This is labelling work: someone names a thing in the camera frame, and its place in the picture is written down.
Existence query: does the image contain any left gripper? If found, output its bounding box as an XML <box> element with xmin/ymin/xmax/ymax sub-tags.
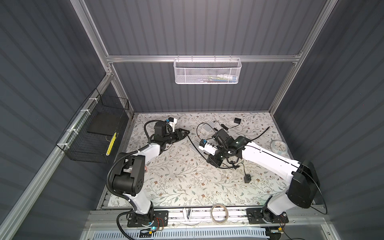
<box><xmin>162</xmin><ymin>128</ymin><xmax>189</xmax><ymax>145</ymax></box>

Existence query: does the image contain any black power adapter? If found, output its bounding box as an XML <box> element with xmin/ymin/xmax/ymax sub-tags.
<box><xmin>213</xmin><ymin>117</ymin><xmax>243</xmax><ymax>131</ymax></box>
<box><xmin>230</xmin><ymin>161</ymin><xmax>252</xmax><ymax>184</ymax></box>

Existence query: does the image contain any long black ethernet cable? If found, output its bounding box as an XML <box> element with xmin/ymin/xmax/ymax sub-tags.
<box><xmin>248</xmin><ymin>125</ymin><xmax>271</xmax><ymax>142</ymax></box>

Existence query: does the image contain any white network switch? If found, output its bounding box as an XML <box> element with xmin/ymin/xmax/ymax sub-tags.
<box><xmin>201</xmin><ymin>121</ymin><xmax>217</xmax><ymax>134</ymax></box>
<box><xmin>190</xmin><ymin>143</ymin><xmax>208</xmax><ymax>157</ymax></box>

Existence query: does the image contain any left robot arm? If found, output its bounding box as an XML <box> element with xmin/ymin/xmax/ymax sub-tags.
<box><xmin>106</xmin><ymin>118</ymin><xmax>190</xmax><ymax>224</ymax></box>

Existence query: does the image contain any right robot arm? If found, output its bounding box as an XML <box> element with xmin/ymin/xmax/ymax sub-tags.
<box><xmin>199</xmin><ymin>137</ymin><xmax>320</xmax><ymax>223</ymax></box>

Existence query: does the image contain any clear tape roll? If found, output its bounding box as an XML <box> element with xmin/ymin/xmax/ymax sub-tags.
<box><xmin>210</xmin><ymin>204</ymin><xmax>229</xmax><ymax>225</ymax></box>

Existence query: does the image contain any white round timer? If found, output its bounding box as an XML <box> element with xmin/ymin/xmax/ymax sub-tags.
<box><xmin>271</xmin><ymin>140</ymin><xmax>288</xmax><ymax>156</ymax></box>

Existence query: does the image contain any black foam pad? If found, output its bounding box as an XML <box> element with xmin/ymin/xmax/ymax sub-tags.
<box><xmin>87</xmin><ymin>113</ymin><xmax>121</xmax><ymax>137</ymax></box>

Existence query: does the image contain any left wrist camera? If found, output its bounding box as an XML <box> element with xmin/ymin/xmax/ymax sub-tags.
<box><xmin>166</xmin><ymin>117</ymin><xmax>177</xmax><ymax>132</ymax></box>

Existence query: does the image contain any white wire mesh basket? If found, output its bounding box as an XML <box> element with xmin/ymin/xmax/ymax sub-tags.
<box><xmin>173</xmin><ymin>58</ymin><xmax>242</xmax><ymax>85</ymax></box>

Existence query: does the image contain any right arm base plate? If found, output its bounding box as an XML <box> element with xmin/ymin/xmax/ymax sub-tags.
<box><xmin>246</xmin><ymin>208</ymin><xmax>289</xmax><ymax>224</ymax></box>

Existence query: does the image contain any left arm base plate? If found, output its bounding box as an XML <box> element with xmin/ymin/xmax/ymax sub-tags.
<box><xmin>127</xmin><ymin>211</ymin><xmax>169</xmax><ymax>228</ymax></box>

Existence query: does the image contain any black wire basket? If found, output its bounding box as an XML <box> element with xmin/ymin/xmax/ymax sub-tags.
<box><xmin>57</xmin><ymin>90</ymin><xmax>130</xmax><ymax>164</ymax></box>

